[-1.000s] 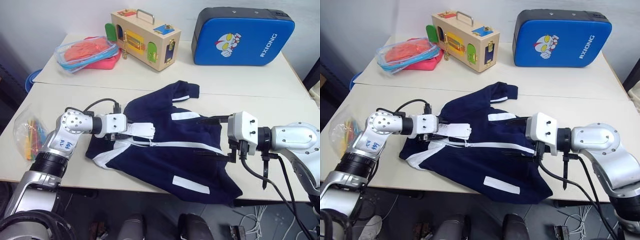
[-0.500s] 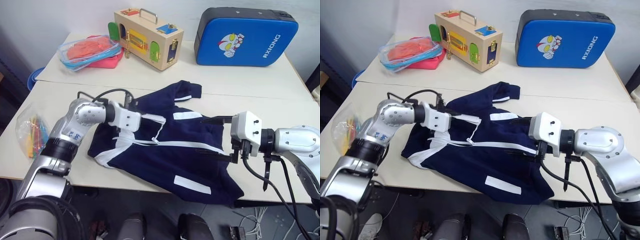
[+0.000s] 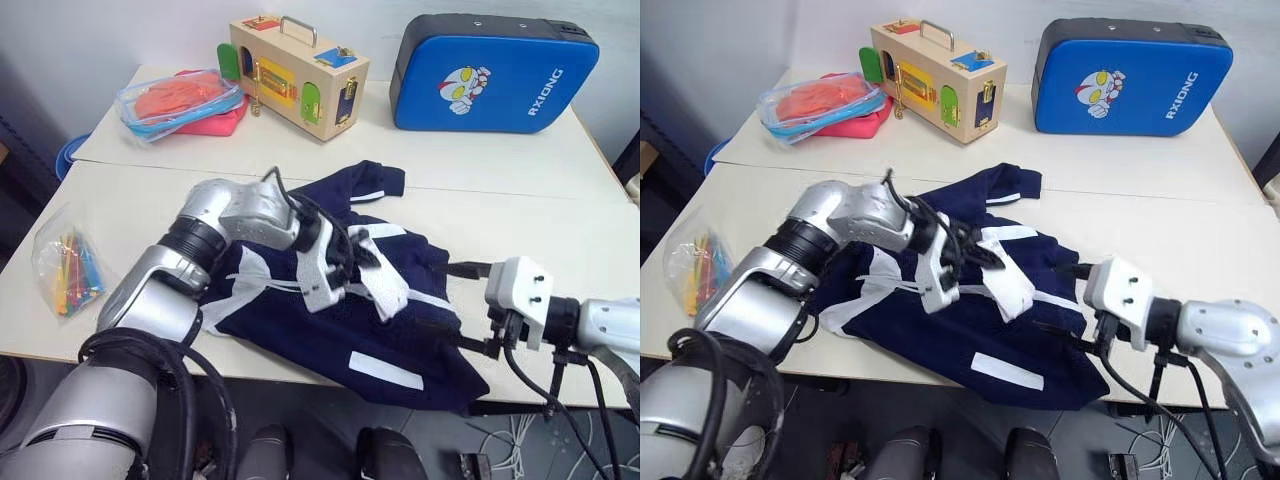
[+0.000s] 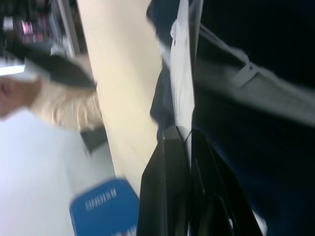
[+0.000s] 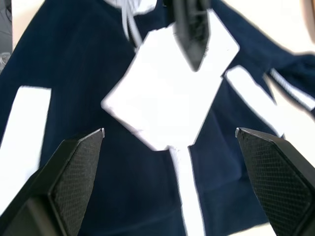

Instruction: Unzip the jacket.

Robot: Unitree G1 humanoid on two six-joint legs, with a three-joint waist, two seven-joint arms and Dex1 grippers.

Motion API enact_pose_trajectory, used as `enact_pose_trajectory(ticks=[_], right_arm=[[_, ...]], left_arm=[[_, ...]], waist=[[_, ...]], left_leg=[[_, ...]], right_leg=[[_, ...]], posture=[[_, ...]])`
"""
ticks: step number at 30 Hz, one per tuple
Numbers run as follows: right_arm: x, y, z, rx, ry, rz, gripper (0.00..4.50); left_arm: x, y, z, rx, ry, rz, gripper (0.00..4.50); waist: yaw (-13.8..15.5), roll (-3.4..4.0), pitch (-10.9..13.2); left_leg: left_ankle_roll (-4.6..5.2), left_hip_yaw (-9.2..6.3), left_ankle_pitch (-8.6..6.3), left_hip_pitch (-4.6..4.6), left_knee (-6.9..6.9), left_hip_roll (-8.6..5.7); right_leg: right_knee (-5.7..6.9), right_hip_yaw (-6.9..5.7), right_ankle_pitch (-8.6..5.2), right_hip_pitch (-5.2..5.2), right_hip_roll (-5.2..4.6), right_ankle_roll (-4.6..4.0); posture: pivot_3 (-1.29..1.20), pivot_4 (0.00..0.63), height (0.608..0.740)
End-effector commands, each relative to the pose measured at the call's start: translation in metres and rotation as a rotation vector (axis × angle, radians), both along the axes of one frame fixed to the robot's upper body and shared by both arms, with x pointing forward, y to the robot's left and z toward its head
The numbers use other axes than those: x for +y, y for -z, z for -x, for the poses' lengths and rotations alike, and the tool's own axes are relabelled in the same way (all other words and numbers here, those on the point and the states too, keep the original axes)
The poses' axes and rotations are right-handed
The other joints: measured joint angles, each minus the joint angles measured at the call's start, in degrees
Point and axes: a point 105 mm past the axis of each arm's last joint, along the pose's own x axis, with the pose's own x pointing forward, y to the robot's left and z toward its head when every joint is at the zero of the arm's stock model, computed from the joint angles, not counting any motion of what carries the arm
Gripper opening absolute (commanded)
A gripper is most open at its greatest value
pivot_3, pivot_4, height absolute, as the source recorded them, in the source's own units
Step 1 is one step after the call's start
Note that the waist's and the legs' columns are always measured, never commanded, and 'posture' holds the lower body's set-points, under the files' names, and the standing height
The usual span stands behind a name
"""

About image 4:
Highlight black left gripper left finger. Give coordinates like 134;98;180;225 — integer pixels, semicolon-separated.
138;125;192;236

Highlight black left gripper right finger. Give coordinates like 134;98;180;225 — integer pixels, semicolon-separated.
189;129;264;236

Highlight dark navy jacket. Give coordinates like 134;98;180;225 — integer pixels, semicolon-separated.
146;0;315;236

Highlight blue box with white print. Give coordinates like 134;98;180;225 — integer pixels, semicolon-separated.
69;177;141;236

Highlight white fabric strip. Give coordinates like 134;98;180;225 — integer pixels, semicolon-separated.
169;0;205;145

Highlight blond person in white shirt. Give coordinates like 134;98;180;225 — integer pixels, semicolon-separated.
0;73;119;236

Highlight dark cluttered shelf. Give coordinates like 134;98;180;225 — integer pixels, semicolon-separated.
0;0;65;51

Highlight grey metal frame post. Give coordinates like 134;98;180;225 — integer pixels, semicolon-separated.
57;0;83;56

